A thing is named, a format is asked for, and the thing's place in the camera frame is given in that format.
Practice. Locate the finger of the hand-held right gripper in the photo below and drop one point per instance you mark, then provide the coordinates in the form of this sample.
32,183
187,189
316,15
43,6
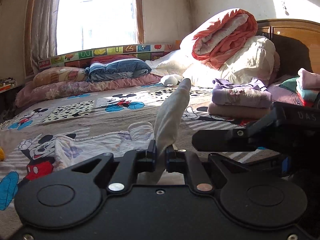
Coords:
285,165
212,140

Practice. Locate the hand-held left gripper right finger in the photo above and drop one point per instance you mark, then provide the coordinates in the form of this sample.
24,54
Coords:
172,161

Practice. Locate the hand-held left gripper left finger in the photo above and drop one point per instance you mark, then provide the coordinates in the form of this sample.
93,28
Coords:
150,157

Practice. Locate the white floral padded garment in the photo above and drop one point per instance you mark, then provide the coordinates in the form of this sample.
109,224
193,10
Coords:
170,120

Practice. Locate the stack of colourful folded clothes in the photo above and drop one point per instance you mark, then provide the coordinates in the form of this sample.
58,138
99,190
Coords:
307,87

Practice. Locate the beige folded garment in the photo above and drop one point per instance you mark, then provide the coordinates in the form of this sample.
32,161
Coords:
237,111

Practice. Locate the purple folded garment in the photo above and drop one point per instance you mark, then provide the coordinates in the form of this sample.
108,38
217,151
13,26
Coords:
240,93

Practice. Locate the cartoon printed blanket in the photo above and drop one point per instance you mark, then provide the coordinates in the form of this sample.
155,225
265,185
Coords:
100,120

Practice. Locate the white plush toy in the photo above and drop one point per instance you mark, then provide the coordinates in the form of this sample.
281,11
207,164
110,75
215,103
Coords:
170,80

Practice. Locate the white quilt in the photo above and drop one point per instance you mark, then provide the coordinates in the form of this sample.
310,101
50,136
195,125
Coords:
237,67

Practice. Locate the blue folded quilt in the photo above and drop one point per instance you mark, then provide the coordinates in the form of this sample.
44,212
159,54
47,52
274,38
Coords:
117,67

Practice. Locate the wooden headboard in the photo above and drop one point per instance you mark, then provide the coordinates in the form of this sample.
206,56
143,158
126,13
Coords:
287,37

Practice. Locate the long pink floral pillow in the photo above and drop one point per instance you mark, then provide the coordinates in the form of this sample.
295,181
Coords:
75,87

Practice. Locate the orange rolled quilt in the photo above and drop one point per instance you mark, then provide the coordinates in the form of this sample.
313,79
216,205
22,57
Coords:
225,35

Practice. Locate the colourful alphabet play mat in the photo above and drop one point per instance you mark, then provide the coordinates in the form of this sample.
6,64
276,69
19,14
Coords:
112,51

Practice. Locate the yellow cartoon pillow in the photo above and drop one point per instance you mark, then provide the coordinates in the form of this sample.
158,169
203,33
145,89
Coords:
60,75

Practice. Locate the window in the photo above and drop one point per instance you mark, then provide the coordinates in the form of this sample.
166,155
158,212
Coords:
97,15

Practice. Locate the black desk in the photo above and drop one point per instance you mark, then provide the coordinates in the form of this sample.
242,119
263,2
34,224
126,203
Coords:
5,97

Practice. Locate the grey curtain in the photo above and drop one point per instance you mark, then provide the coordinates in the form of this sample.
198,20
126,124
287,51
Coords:
42,17

